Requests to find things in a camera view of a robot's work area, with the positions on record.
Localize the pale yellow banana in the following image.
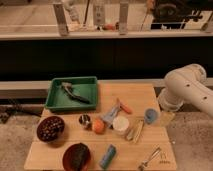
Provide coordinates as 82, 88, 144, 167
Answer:
126, 120, 144, 143

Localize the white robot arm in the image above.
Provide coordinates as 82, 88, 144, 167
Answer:
157, 64, 213, 126

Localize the red bowl with dark contents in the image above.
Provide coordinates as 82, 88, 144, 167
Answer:
62, 143, 91, 171

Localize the dark purple bowl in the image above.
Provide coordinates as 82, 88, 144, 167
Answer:
36, 116, 65, 143

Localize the blue round cup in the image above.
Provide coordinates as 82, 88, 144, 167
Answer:
144, 108, 158, 124

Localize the wooden table board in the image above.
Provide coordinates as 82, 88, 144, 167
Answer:
24, 83, 177, 171

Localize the orange carrot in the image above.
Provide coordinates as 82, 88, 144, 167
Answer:
117, 98, 132, 114

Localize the white round cup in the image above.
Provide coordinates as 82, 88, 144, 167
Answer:
113, 116, 129, 135

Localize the light blue tool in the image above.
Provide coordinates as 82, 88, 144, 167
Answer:
101, 104, 120, 127

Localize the orange fruit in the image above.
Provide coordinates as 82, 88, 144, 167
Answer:
92, 118, 105, 134

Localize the small dark shiny ball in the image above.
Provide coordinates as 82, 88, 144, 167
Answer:
79, 114, 92, 129

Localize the green plastic tray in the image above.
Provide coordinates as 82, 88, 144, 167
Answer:
45, 76, 98, 112

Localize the dark tool in tray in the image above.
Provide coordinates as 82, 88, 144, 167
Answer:
61, 82, 90, 104

